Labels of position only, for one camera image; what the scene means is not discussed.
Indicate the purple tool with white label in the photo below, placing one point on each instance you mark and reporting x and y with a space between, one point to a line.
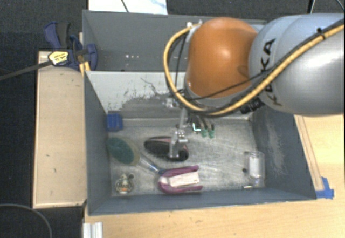
179 180

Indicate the clear plastic cup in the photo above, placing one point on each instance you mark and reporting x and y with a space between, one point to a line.
255 166

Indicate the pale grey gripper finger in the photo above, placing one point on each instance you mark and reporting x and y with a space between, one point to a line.
183 139
174 148

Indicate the blue ribbed block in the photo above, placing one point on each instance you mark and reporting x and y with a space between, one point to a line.
114 122

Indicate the grey metal bin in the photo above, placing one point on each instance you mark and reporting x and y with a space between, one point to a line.
129 42

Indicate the black oval case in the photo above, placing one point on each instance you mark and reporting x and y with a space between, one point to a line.
157 146

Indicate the pale wood flat board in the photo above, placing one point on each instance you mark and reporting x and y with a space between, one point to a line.
59 134

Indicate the black cylinder on white bracket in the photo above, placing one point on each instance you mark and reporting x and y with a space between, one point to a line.
252 107

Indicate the green round brush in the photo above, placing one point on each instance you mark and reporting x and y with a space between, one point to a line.
121 150

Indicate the small toy figurine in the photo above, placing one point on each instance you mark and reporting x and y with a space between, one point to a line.
124 184

